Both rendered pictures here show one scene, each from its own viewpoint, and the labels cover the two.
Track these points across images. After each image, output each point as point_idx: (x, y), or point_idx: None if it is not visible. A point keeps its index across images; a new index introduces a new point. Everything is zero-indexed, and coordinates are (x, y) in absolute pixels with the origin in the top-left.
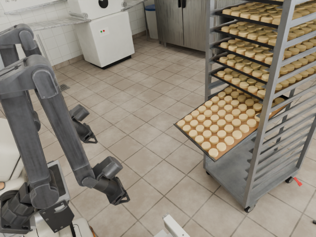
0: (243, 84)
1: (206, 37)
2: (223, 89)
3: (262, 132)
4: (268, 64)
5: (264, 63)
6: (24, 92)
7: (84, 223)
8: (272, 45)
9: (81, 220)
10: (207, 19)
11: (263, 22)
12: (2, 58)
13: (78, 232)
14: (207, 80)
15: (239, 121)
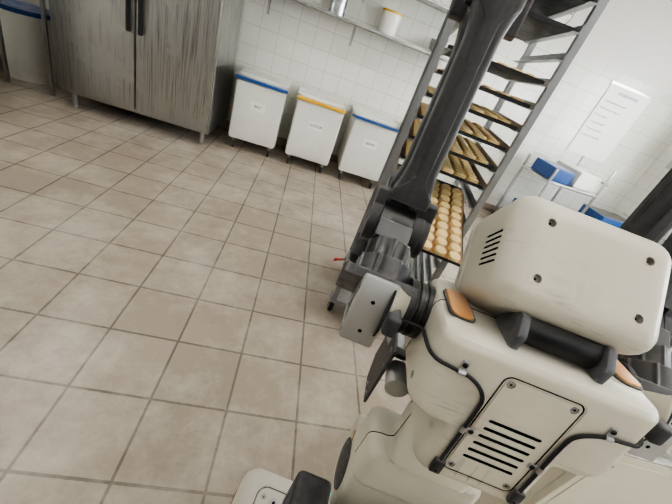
0: (450, 170)
1: (415, 102)
2: (390, 178)
3: (470, 226)
4: (501, 146)
5: (495, 144)
6: None
7: (272, 473)
8: (513, 125)
9: (263, 473)
10: (426, 75)
11: (509, 97)
12: (492, 38)
13: (281, 496)
14: (393, 164)
15: (445, 216)
